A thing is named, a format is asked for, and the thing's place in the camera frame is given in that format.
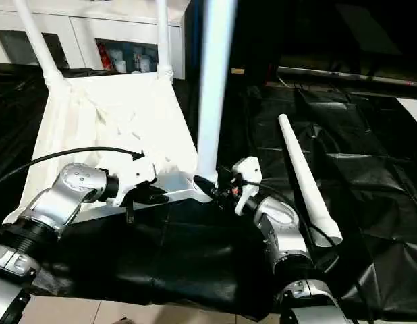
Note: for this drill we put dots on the white plastic table leg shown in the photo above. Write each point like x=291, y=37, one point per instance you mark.
x=215, y=84
x=163, y=40
x=36, y=40
x=303, y=168

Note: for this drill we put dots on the white plastic table top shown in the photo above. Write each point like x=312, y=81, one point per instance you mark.
x=110, y=118

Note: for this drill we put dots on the grey robot body part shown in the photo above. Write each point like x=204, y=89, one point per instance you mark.
x=123, y=320

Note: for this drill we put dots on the small tan tape piece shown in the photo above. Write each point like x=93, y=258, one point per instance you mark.
x=237, y=71

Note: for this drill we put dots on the small white cup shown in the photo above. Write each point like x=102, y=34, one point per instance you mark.
x=145, y=65

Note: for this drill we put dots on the black plastic mat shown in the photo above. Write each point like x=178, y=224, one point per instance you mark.
x=363, y=202

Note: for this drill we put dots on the red bottle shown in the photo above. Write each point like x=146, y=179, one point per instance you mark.
x=103, y=55

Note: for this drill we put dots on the long dark metal rod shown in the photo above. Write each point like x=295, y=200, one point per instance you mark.
x=347, y=77

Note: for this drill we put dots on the white cabinet with glass doors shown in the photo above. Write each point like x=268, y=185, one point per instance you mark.
x=77, y=20

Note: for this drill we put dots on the white flat board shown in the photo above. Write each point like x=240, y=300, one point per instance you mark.
x=414, y=111

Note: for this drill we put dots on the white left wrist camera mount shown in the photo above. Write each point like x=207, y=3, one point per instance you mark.
x=134, y=168

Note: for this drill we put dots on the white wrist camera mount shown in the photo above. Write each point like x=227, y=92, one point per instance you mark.
x=249, y=168
x=134, y=168

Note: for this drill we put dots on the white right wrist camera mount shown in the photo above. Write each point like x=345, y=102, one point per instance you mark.
x=249, y=168

